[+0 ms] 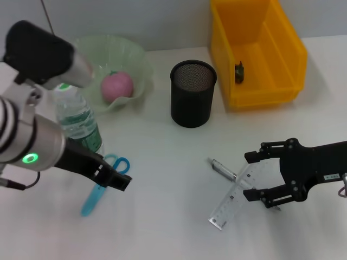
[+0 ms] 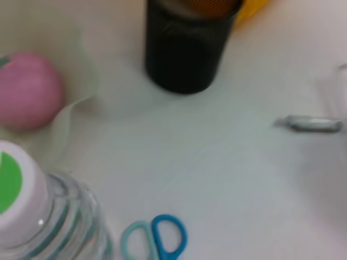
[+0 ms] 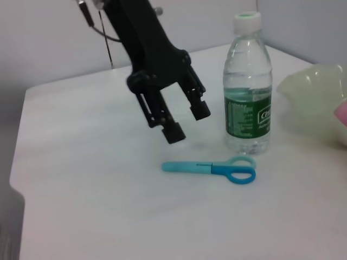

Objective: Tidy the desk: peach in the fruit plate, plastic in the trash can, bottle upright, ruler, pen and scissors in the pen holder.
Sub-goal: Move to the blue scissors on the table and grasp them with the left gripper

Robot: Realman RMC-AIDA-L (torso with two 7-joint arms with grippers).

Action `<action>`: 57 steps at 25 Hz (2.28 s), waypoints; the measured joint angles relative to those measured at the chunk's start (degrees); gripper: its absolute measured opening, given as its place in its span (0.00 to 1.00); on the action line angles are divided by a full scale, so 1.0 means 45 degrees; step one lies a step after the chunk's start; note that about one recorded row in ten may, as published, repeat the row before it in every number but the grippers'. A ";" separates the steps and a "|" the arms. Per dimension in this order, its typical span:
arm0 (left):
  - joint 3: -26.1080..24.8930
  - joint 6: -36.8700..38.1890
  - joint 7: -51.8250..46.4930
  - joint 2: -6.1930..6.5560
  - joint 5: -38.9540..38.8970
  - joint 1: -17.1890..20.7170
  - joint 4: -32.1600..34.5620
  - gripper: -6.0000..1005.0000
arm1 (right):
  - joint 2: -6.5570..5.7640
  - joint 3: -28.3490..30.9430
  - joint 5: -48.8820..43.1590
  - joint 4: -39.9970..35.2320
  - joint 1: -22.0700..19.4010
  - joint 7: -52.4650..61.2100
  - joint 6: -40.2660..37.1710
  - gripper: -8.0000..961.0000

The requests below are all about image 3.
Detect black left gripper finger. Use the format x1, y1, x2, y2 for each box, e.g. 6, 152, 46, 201
135, 89, 187, 145

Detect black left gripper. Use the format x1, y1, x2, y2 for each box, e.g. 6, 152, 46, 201
104, 0, 212, 121

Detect clear green-label water bottle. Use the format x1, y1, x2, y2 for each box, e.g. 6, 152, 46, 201
222, 12, 273, 157

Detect pink peach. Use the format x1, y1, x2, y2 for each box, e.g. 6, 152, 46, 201
334, 99, 347, 126

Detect blue capped scissors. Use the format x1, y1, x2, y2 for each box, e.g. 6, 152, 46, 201
162, 155, 257, 185

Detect translucent green fruit plate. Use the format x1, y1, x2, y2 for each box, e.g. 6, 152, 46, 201
276, 63, 347, 147

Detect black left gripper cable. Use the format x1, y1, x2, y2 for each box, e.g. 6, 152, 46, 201
72, 0, 123, 43

